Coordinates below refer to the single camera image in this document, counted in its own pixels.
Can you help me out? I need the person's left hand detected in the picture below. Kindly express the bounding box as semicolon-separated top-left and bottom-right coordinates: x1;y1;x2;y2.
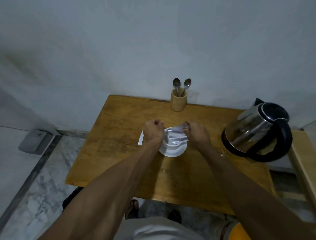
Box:
142;119;165;143

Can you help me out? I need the person's right hand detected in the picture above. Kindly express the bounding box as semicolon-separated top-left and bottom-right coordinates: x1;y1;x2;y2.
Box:
183;120;212;149

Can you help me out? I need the silver foil sachet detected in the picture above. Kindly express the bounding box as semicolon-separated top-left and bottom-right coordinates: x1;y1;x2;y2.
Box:
164;124;190;146

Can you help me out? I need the person's right forearm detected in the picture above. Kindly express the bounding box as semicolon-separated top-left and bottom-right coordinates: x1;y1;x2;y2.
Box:
197;144;316;240

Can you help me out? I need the person's left forearm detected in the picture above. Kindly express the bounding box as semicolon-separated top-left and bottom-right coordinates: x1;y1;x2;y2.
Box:
37;137;164;240

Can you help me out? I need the white cup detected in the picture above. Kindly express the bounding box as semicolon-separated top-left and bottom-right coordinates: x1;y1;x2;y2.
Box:
164;128;183;153

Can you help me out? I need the wooden utensil holder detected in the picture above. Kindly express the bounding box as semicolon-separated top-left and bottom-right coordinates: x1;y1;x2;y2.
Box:
171;88;188;112

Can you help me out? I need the white saucer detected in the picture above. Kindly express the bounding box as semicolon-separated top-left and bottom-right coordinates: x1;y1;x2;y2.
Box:
158;140;187;158

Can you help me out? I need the steel spoon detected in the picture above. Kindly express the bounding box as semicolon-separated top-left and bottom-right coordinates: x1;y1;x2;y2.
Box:
181;78;191;97
173;78;181;97

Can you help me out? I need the wooden table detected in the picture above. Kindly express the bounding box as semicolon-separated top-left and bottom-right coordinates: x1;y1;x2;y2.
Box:
65;95;277;216

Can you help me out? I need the steel electric kettle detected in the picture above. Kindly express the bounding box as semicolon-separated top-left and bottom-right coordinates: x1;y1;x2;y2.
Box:
221;98;293;163

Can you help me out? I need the person's sandal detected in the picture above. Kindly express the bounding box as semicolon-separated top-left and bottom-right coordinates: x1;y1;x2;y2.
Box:
125;199;139;219

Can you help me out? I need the person's white shirt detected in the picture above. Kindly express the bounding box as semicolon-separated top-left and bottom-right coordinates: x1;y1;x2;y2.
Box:
114;217;205;240

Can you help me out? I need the grey stone block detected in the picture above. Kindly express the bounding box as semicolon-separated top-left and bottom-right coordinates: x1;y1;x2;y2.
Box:
18;130;54;155

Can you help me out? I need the wooden furniture frame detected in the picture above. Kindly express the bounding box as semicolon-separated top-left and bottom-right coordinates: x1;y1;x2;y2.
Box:
281;130;316;213

